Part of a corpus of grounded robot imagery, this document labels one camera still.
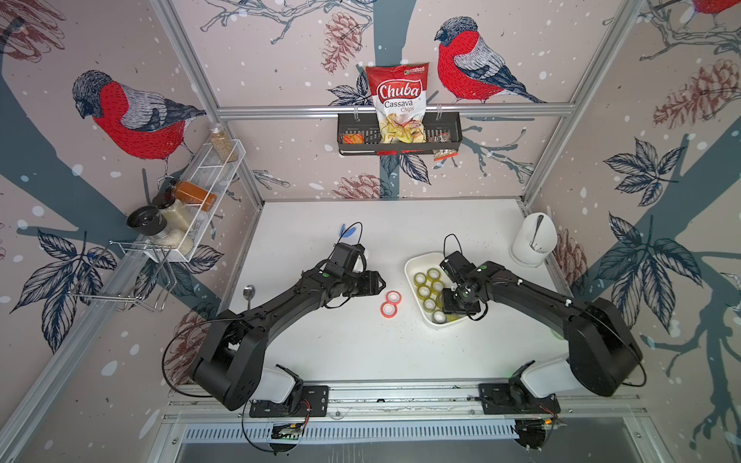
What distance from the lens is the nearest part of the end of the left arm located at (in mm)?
742

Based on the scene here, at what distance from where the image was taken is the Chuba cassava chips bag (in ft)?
2.66

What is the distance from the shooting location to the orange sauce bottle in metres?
0.72

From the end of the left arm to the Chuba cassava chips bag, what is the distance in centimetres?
43

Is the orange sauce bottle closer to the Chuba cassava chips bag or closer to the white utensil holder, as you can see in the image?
the Chuba cassava chips bag

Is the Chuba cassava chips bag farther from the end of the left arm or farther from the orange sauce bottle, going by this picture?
the orange sauce bottle

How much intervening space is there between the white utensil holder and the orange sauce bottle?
0.95m

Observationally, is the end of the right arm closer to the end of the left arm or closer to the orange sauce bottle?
the end of the left arm

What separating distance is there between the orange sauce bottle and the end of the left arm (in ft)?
1.40

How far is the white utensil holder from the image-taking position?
943 mm
